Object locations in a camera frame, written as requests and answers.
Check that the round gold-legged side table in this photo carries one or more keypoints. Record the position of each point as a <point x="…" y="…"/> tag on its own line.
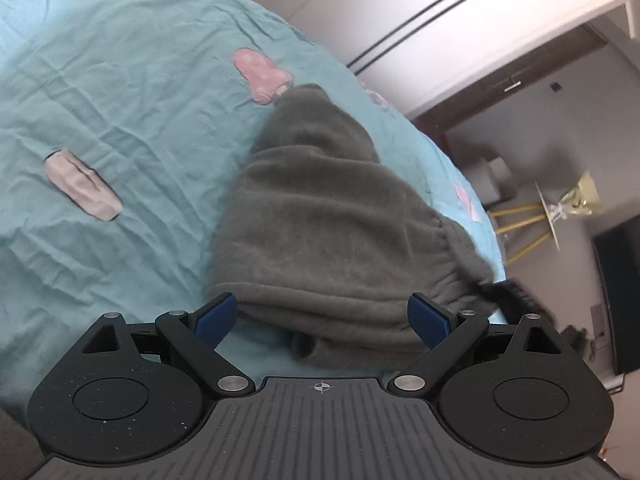
<point x="530" y="220"/>

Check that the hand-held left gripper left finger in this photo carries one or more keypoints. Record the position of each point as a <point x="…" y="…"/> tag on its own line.
<point x="217" y="317"/>

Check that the black television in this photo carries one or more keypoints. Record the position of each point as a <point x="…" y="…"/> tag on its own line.
<point x="622" y="300"/>

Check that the teal printed bed sheet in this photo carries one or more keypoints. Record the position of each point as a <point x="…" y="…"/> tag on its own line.
<point x="125" y="110"/>

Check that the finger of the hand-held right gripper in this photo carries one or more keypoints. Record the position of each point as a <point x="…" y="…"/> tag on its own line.
<point x="515" y="297"/>

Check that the white wardrobe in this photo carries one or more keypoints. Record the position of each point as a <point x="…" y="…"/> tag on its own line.
<point x="450" y="60"/>

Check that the grey pants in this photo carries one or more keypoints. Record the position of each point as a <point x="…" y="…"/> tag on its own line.
<point x="325" y="220"/>

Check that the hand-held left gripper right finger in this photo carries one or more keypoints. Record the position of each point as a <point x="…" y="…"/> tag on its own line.
<point x="429" y="320"/>

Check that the brown wooden door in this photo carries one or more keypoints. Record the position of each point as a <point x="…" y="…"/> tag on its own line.
<point x="470" y="102"/>

